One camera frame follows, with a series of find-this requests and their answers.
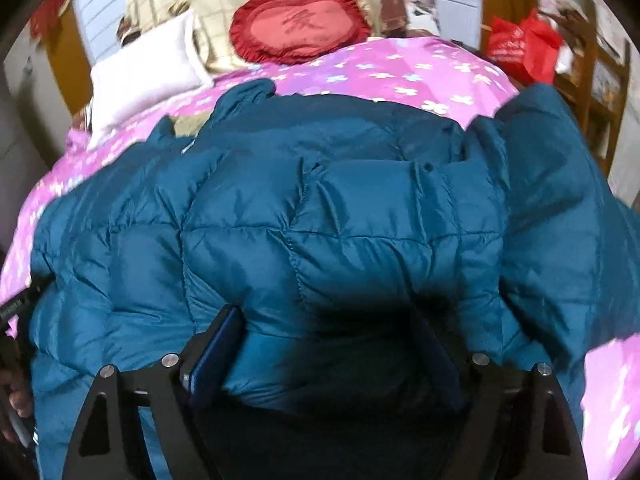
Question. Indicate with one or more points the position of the white rectangular pillow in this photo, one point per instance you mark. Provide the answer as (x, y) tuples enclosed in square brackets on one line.
[(160, 64)]

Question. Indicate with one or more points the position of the wooden shelf stand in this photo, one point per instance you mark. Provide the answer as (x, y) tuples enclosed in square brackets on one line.
[(592, 77)]

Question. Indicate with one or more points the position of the red plastic shopping bag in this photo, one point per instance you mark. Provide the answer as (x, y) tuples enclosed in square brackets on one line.
[(527, 51)]

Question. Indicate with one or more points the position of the person's left hand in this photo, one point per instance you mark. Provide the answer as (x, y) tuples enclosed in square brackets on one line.
[(17, 388)]

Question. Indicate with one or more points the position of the pink floral bed sheet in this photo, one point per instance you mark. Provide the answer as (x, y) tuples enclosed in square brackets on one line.
[(426, 73)]

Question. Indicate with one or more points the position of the teal down puffer jacket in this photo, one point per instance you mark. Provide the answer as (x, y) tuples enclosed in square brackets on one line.
[(371, 248)]

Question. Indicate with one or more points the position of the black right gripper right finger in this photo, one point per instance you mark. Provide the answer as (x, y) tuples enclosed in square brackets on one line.
[(495, 421)]

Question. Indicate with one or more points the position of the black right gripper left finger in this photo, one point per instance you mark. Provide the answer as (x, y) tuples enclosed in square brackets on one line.
[(108, 440)]

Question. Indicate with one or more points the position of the red ruffled heart pillow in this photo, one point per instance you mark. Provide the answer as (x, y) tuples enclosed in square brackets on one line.
[(290, 32)]

